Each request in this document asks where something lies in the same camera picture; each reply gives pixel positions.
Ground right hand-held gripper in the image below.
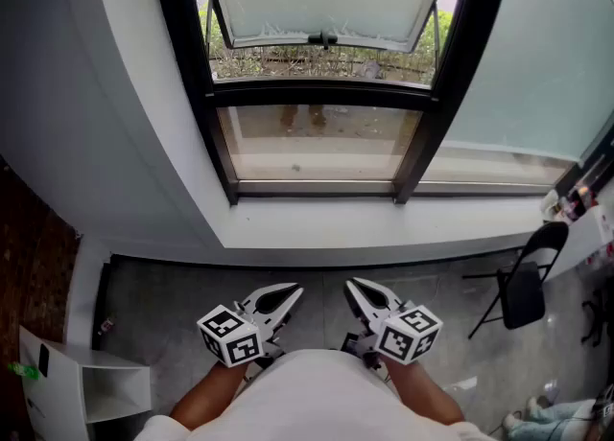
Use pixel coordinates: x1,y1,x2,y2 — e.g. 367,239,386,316
342,276,444,369

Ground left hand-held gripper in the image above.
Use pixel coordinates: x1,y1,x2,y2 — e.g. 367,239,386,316
196,282,305,370

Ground person's left forearm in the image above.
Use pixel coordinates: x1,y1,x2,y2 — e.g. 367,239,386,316
169,360,251,431

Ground person's right forearm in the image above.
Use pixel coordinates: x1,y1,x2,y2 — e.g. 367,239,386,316
383,360,466,427

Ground person's white t-shirt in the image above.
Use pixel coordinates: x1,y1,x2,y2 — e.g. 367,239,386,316
134,349,500,441

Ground black folding chair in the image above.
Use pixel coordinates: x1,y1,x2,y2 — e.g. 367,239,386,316
461,220,571,340

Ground white open cabinet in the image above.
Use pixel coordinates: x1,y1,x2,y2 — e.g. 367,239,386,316
17,325,153,441

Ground white side table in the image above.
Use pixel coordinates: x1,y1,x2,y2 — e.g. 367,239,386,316
540,203,614,283

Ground black swivel chair base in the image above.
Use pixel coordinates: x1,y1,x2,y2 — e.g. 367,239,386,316
580,285,614,348

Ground assorted small desk items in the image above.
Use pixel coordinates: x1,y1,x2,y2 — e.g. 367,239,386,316
541,178,603,225

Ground dark-framed window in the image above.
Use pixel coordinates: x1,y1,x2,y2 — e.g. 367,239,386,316
150,0,515,206

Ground green plastic bottle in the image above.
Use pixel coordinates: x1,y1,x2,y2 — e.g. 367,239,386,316
8,360,42,381

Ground black window handle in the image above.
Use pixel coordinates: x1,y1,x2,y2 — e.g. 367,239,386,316
307,30,339,51

